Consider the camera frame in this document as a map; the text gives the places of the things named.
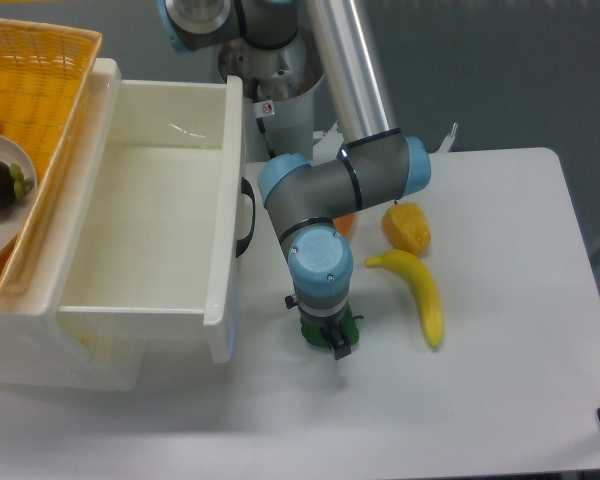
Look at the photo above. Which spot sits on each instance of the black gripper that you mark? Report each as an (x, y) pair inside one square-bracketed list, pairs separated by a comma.
[(324, 312)]

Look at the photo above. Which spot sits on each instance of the green bell pepper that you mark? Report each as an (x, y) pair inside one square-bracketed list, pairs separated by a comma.
[(314, 337)]

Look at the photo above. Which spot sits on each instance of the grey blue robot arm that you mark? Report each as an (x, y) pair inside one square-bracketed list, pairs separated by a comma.
[(376, 163)]

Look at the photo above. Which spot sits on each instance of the yellow banana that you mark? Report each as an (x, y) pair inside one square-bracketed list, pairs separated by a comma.
[(423, 287)]

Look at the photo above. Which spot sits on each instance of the orange melon slice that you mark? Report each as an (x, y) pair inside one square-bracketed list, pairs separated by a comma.
[(345, 224)]

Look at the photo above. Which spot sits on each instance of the yellow bell pepper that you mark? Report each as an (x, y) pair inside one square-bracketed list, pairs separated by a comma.
[(406, 227)]

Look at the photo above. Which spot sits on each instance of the white plastic drawer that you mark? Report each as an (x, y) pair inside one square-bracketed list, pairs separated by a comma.
[(157, 255)]

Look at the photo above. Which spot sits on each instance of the white drawer cabinet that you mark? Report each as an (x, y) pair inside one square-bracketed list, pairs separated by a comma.
[(36, 348)]

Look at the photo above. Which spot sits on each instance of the white plate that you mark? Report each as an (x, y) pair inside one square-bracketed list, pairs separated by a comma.
[(12, 219)]

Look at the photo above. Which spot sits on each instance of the dark purple mangosteen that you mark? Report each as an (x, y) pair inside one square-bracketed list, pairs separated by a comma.
[(14, 187)]

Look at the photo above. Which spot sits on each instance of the yellow woven basket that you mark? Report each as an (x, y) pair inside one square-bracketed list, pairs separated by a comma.
[(44, 71)]

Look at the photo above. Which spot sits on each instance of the black drawer handle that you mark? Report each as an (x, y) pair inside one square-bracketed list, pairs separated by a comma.
[(242, 244)]

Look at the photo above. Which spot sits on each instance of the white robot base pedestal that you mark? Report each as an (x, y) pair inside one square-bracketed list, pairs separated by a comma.
[(285, 110)]

